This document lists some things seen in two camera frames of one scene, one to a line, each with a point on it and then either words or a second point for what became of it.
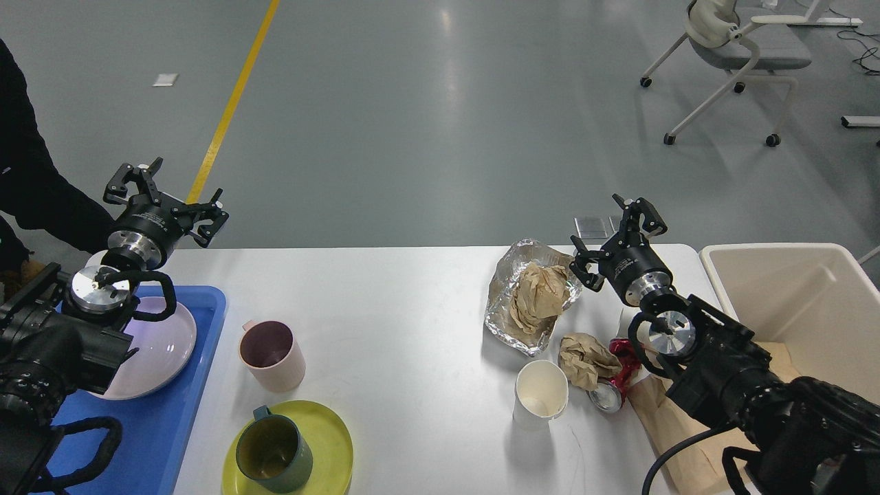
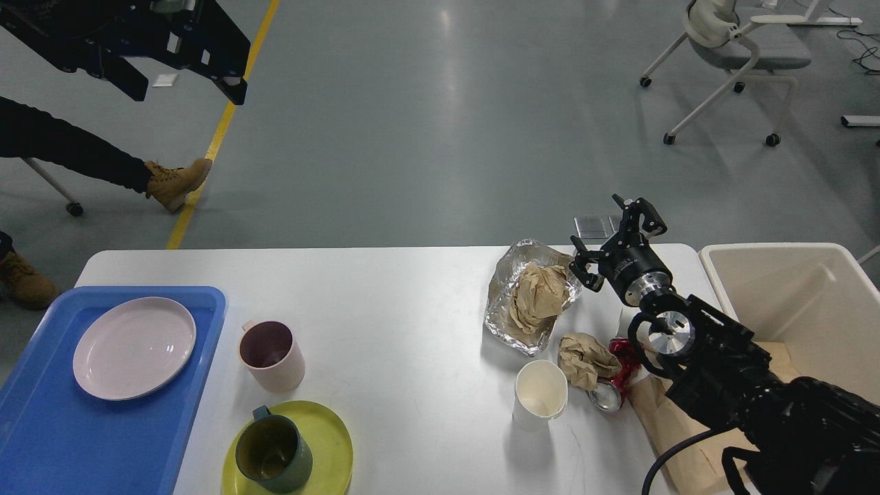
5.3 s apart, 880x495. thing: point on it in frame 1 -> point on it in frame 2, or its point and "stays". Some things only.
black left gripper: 150,223 -> 197,34
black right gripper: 628,261 stays
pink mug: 271,351 stays
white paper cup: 541,392 stays
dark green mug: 270,449 stays
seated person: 35,196 -> 27,132
